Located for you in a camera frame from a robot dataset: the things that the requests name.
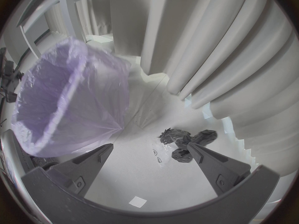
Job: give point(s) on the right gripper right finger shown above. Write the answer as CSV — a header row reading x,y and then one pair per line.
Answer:
x,y
215,167

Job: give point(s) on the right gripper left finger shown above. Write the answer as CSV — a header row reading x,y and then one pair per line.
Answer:
x,y
86,167

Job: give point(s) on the black plastic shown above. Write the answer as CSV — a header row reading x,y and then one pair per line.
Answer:
x,y
182,141

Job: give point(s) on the purple plastic bag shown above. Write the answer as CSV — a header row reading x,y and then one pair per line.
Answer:
x,y
42,106

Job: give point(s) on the white trash bin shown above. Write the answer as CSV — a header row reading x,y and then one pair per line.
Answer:
x,y
98,97

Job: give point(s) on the clear printed wrapper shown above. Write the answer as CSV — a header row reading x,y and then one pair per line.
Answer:
x,y
161,153

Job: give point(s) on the white curtain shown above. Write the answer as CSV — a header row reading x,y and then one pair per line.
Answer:
x,y
210,43

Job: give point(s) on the grey padded white chair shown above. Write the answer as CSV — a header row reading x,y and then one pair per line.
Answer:
x,y
70,15

